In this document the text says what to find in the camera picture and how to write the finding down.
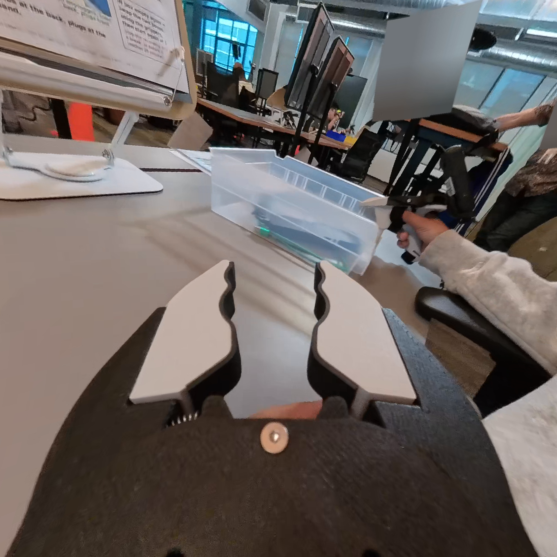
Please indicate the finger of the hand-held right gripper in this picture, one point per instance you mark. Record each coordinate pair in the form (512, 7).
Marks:
(377, 202)

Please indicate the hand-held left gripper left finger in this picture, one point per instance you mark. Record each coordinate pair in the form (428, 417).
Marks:
(191, 339)

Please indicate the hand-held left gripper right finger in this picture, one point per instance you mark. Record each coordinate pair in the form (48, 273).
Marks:
(361, 348)

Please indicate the clear plastic bin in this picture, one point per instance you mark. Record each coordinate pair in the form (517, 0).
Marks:
(278, 191)

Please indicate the person's right sleeved forearm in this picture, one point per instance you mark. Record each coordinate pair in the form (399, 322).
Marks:
(500, 287)

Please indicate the grey desk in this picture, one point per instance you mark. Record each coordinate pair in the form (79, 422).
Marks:
(87, 261)

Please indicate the person's right hand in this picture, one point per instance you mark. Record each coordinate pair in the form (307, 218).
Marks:
(428, 230)

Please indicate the blue striped jacket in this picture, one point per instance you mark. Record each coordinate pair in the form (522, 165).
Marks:
(491, 182)

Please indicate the black office chair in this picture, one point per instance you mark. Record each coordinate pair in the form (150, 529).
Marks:
(363, 156)

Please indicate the wooden background table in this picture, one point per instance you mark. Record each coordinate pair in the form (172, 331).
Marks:
(452, 132)

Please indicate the dark bag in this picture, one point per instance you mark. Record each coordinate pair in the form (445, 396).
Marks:
(474, 117)

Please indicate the black chair armrest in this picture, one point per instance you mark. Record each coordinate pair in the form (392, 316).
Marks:
(470, 322)

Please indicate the tall black monitor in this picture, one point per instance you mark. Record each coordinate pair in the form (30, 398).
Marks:
(311, 52)
(335, 74)

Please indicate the long wooden work table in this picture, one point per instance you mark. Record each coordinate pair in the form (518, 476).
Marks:
(243, 115)

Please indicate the person's pale sweater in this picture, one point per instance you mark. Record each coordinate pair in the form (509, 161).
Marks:
(531, 478)

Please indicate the orange traffic cone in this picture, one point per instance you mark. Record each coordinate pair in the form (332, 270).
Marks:
(82, 122)

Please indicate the printed instruction sign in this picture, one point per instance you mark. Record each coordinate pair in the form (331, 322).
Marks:
(87, 26)

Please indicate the black wall screen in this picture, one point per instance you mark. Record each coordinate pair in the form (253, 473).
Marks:
(352, 100)

